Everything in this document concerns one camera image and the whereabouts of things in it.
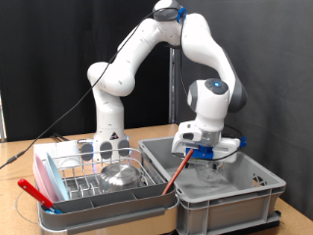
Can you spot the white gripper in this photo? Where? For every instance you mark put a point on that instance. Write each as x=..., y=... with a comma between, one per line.
x=186, y=135

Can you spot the clear wine glass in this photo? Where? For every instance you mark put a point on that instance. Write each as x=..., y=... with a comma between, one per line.
x=208, y=174

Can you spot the red wooden spoon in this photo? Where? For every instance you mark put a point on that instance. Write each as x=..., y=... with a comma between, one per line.
x=179, y=169

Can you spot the stainless steel cup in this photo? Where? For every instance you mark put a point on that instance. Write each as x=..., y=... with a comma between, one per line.
x=119, y=178

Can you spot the light blue plate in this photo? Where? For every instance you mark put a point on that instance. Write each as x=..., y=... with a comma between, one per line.
x=57, y=178

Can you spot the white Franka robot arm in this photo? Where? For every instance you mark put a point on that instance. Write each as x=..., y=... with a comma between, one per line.
x=202, y=49

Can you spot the grey dish rack tray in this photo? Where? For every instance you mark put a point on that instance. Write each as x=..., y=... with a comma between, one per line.
x=114, y=209

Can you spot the grey plastic crate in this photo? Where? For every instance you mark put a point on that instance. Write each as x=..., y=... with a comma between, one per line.
x=228, y=205

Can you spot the metal background pole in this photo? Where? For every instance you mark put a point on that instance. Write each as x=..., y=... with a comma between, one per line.
x=172, y=88

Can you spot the pink plate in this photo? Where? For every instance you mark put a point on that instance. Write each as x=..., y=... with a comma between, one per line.
x=44, y=181

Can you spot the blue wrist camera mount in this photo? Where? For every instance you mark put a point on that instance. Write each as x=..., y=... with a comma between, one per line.
x=200, y=152

